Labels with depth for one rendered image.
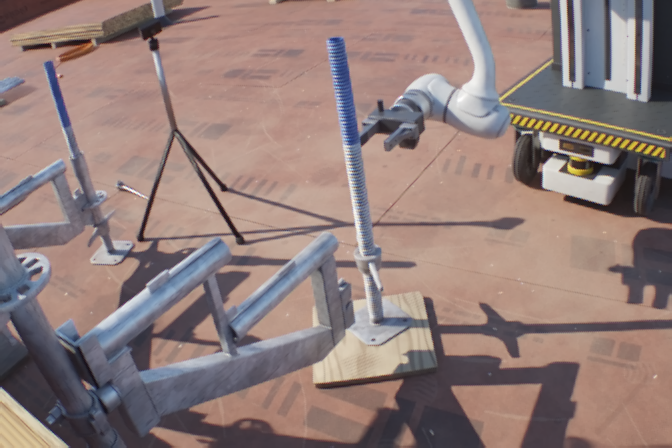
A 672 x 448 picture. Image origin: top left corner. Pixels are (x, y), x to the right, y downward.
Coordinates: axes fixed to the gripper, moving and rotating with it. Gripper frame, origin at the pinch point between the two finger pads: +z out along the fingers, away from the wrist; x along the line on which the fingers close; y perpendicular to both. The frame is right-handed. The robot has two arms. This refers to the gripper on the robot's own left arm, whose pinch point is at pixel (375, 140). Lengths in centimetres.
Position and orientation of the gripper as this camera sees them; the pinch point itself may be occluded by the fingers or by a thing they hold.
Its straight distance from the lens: 140.7
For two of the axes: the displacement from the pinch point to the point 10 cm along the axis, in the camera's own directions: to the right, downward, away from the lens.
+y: -1.5, -8.7, -4.8
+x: 8.4, 1.5, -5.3
